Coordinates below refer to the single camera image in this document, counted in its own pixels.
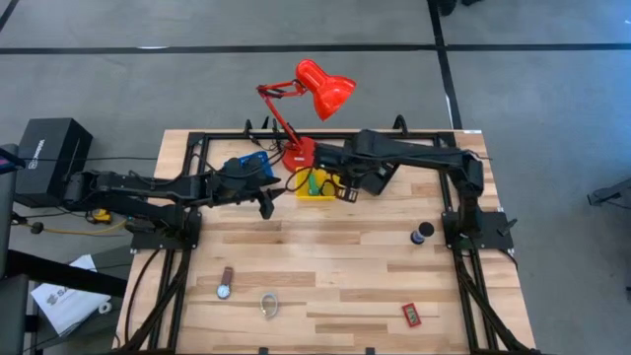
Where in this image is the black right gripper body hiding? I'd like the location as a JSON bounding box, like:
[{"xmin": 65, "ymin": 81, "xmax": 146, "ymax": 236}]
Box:
[{"xmin": 314, "ymin": 140, "xmax": 369, "ymax": 187}]

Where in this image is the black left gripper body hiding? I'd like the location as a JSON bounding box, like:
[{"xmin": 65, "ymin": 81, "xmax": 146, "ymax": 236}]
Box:
[{"xmin": 209, "ymin": 160, "xmax": 270, "ymax": 206}]

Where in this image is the black band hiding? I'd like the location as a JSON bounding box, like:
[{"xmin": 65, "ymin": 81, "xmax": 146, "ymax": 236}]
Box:
[{"xmin": 318, "ymin": 177, "xmax": 341, "ymax": 199}]

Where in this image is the small black cylinder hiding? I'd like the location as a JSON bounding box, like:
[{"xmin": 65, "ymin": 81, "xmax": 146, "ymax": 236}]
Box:
[{"xmin": 409, "ymin": 221, "xmax": 436, "ymax": 246}]

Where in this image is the small red box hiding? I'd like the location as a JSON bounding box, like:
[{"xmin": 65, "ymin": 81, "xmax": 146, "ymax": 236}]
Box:
[{"xmin": 400, "ymin": 302, "xmax": 423, "ymax": 328}]

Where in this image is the blue plastic basket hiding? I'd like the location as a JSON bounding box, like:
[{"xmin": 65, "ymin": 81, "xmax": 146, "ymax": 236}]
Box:
[{"xmin": 224, "ymin": 150, "xmax": 275, "ymax": 179}]

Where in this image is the yellow plastic basket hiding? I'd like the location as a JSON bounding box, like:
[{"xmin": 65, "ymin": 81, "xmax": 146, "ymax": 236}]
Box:
[{"xmin": 294, "ymin": 166, "xmax": 342, "ymax": 202}]

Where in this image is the black plastic basket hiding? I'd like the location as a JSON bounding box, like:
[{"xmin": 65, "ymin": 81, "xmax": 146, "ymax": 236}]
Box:
[{"xmin": 362, "ymin": 162, "xmax": 401, "ymax": 197}]

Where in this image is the red desk lamp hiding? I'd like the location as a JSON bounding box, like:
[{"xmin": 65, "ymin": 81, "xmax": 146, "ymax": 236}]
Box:
[{"xmin": 255, "ymin": 58, "xmax": 358, "ymax": 174}]

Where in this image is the black cardboard box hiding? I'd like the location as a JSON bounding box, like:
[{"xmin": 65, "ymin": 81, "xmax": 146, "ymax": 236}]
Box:
[{"xmin": 13, "ymin": 116, "xmax": 94, "ymax": 208}]

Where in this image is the white printed paper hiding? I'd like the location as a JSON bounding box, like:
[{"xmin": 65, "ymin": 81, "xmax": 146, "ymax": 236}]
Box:
[{"xmin": 30, "ymin": 253, "xmax": 112, "ymax": 337}]

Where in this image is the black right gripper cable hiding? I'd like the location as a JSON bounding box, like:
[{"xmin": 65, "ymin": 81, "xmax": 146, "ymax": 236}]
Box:
[{"xmin": 284, "ymin": 166, "xmax": 316, "ymax": 194}]

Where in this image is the black table frame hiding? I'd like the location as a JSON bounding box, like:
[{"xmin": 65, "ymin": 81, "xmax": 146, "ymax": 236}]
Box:
[{"xmin": 115, "ymin": 128, "xmax": 538, "ymax": 355}]

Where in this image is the brown strap wristwatch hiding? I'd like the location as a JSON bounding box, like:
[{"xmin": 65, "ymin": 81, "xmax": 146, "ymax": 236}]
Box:
[{"xmin": 216, "ymin": 265, "xmax": 235, "ymax": 301}]

